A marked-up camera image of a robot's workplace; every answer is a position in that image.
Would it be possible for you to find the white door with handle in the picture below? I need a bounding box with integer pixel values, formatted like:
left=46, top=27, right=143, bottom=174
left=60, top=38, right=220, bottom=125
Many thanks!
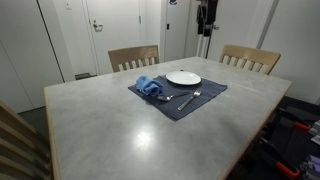
left=85, top=0, right=145, bottom=75

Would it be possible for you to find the wooden chair far left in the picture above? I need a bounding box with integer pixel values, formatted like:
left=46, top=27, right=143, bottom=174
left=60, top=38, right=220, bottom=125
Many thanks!
left=108, top=45, right=159, bottom=72

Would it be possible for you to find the wooden chair far right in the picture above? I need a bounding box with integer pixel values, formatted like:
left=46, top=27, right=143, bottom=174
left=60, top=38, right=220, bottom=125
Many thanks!
left=219, top=45, right=281, bottom=75

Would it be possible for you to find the wooden chair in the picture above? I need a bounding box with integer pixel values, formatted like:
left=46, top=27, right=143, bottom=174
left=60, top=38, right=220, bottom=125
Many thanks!
left=108, top=45, right=159, bottom=72
left=0, top=102, right=54, bottom=180
left=219, top=45, right=281, bottom=75

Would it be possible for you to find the white round plate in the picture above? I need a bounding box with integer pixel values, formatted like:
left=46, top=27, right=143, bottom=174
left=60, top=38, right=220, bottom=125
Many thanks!
left=166, top=71, right=201, bottom=85

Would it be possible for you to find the black orange equipment stand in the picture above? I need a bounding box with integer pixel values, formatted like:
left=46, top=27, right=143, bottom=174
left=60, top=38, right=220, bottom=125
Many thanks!
left=228, top=107, right=319, bottom=180

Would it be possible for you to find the dark blue cloth placemat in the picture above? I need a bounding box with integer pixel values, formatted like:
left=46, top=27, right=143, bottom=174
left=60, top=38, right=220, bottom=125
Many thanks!
left=128, top=76, right=227, bottom=121

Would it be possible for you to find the silver metal fork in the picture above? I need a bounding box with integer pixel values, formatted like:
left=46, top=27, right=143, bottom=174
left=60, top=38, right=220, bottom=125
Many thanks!
left=178, top=88, right=202, bottom=111

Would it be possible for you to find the blue folded napkin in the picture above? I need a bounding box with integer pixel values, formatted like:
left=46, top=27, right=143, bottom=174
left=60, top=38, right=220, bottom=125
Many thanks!
left=135, top=76, right=163, bottom=96

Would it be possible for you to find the silver metal spoon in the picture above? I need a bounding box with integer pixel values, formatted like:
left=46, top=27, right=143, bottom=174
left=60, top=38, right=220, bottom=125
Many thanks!
left=157, top=92, right=189, bottom=102

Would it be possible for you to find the wooden chair near left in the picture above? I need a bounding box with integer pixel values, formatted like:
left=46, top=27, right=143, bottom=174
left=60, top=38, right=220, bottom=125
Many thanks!
left=0, top=102, right=54, bottom=180

